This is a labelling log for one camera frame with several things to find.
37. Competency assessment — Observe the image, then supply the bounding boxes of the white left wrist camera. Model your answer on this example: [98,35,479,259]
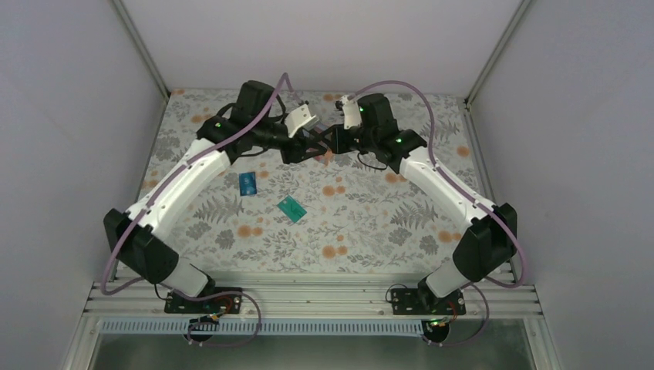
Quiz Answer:
[284,102,320,138]

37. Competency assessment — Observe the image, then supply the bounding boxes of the pink leather card holder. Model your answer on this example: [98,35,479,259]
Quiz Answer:
[301,129,330,161]

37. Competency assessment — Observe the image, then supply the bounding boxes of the aluminium frame post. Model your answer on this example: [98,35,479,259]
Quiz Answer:
[464,0,533,110]
[110,0,170,101]

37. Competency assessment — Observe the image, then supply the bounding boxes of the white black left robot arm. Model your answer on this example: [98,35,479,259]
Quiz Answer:
[100,74,325,312]

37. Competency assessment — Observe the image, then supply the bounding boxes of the left aluminium frame post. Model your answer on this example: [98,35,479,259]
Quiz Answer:
[110,0,170,101]

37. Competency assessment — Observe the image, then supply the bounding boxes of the blue credit card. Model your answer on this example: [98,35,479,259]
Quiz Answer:
[238,172,258,197]

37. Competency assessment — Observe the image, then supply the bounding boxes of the floral patterned table mat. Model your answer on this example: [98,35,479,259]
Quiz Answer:
[139,89,479,274]

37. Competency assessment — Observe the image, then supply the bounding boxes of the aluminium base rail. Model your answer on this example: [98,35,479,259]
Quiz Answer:
[83,274,543,337]

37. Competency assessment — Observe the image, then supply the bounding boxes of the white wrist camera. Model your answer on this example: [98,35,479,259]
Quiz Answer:
[284,102,320,138]
[335,95,362,130]

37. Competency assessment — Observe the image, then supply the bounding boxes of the teal credit card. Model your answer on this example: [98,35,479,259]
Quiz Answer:
[278,196,307,223]

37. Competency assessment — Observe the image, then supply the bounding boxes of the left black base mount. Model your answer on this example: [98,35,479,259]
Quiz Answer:
[163,277,243,345]

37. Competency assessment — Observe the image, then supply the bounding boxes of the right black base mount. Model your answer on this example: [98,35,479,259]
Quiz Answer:
[384,279,467,345]

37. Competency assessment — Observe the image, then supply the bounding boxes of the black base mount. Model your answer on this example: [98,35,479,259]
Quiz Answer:
[384,279,467,345]
[163,277,243,345]

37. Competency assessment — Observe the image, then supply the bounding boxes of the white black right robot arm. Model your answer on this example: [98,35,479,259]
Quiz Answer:
[323,93,517,314]

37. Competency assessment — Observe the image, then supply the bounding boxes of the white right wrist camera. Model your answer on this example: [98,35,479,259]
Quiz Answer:
[335,95,362,130]

